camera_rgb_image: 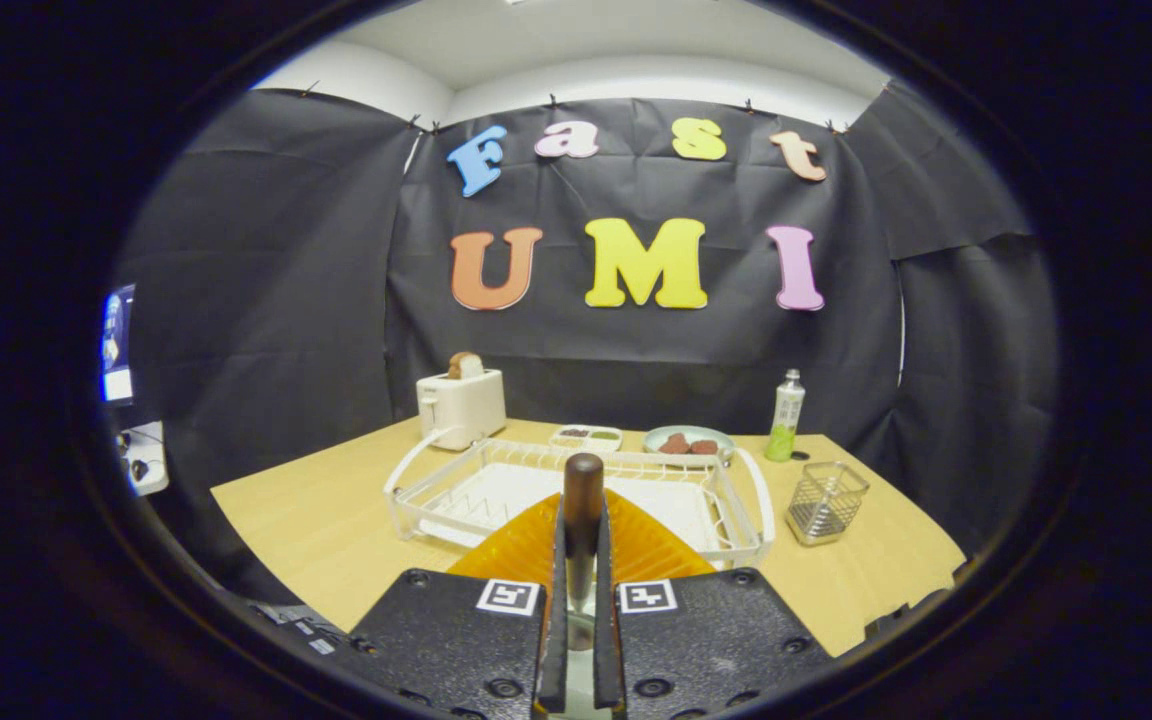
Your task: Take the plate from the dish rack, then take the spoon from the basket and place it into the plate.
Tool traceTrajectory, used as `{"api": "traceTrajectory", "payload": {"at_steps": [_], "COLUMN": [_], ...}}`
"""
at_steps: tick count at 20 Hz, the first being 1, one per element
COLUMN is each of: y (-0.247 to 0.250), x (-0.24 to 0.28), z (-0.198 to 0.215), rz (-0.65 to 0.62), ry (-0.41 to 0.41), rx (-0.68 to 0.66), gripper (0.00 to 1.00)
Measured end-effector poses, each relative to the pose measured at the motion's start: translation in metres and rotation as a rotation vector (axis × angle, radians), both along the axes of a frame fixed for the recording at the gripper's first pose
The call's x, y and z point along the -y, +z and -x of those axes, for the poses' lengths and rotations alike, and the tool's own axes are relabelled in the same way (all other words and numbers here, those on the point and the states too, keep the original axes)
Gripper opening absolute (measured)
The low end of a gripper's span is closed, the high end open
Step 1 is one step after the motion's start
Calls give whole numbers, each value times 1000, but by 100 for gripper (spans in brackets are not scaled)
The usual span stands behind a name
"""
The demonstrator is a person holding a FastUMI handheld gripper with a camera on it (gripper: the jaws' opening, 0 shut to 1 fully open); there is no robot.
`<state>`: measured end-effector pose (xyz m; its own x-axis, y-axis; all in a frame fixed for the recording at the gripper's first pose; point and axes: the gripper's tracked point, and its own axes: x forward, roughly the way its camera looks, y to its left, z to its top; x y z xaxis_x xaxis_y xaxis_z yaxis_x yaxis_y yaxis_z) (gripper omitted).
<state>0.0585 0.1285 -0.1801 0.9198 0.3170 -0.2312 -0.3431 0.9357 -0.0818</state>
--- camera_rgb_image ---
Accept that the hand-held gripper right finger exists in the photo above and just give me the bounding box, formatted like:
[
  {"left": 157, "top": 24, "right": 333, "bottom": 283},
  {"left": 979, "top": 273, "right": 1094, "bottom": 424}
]
[{"left": 594, "top": 488, "right": 832, "bottom": 720}]

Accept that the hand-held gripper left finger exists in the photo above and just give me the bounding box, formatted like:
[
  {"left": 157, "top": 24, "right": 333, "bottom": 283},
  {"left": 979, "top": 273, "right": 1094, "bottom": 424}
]
[{"left": 346, "top": 490, "right": 569, "bottom": 720}]

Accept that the brown-handled metal spoon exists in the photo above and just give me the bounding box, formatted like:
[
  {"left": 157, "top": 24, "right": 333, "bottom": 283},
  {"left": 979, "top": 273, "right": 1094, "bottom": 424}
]
[{"left": 562, "top": 453, "right": 605, "bottom": 656}]

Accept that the white wire dish rack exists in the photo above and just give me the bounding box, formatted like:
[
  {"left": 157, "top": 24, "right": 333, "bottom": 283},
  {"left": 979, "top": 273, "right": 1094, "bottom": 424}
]
[{"left": 383, "top": 428, "right": 777, "bottom": 571}]

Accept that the metal wire basket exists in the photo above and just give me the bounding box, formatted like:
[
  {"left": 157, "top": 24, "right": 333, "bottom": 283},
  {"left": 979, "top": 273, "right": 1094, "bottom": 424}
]
[{"left": 785, "top": 461, "right": 871, "bottom": 547}]

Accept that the white divided sauce dish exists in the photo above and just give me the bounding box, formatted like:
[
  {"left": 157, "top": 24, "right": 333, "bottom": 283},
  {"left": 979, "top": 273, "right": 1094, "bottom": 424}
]
[{"left": 548, "top": 425, "right": 625, "bottom": 453}]

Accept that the pale green serving dish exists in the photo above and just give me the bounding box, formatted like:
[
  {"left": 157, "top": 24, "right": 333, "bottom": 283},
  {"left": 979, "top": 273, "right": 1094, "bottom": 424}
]
[{"left": 642, "top": 425, "right": 737, "bottom": 463}]

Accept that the white toaster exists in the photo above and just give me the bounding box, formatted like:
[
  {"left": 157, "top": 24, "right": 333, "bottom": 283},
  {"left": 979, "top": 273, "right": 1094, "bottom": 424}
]
[{"left": 416, "top": 368, "right": 507, "bottom": 452}]

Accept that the green drink bottle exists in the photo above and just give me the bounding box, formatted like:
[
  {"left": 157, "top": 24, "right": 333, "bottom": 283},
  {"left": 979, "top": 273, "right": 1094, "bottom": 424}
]
[{"left": 764, "top": 368, "right": 807, "bottom": 463}]

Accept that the black backdrop cloth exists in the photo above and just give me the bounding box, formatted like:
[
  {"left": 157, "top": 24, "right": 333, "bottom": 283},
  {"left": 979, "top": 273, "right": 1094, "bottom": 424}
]
[{"left": 116, "top": 80, "right": 1062, "bottom": 601}]

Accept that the white device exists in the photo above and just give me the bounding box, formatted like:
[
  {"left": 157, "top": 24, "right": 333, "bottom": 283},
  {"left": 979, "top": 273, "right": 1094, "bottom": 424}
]
[{"left": 116, "top": 421, "right": 170, "bottom": 497}]

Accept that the computer monitor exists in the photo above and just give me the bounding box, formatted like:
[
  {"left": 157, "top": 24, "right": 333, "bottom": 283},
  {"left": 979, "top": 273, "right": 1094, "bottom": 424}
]
[{"left": 100, "top": 284, "right": 137, "bottom": 404}]

